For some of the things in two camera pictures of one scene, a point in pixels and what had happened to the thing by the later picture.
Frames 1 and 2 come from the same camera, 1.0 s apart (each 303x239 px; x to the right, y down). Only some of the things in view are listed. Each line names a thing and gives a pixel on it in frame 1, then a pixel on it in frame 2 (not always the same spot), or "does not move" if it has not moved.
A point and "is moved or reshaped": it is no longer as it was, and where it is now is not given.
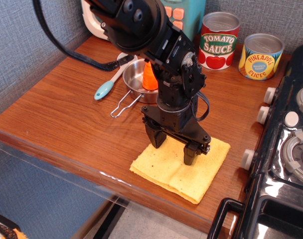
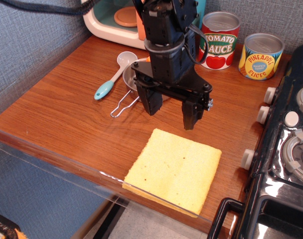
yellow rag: (166, 164) is moved or reshaped
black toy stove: (277, 201) does not move
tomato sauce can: (219, 41) does not move
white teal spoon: (106, 87) does not move
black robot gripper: (179, 120) to (175, 73)
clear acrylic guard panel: (36, 195) does not move
